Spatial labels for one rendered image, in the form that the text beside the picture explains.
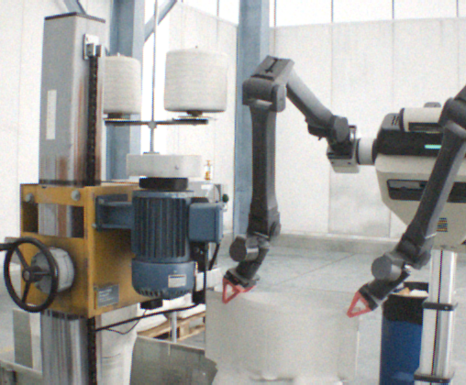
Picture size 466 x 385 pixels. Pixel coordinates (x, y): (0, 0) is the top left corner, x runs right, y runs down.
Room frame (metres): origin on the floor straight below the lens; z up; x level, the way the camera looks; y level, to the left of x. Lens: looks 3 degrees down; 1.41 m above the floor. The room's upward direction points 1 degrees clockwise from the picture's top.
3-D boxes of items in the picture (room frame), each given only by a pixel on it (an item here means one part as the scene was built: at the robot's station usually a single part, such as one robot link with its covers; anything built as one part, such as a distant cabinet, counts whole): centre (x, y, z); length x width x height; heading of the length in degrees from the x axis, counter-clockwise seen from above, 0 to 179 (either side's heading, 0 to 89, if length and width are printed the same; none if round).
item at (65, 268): (1.51, 0.43, 1.14); 0.11 x 0.06 x 0.11; 61
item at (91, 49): (1.56, 0.35, 1.68); 0.05 x 0.03 x 0.06; 151
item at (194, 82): (1.68, 0.10, 1.61); 0.17 x 0.17 x 0.17
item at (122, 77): (1.80, 0.33, 1.61); 0.15 x 0.14 x 0.17; 61
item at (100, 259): (1.68, 0.36, 1.18); 0.34 x 0.25 x 0.31; 151
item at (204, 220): (1.54, 0.06, 1.25); 0.10 x 0.08 x 0.12; 176
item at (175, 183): (1.54, 0.16, 1.35); 0.12 x 0.12 x 0.04
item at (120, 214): (1.55, 0.26, 1.27); 0.12 x 0.09 x 0.09; 151
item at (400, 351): (3.82, -1.14, 0.32); 0.51 x 0.48 x 0.65; 151
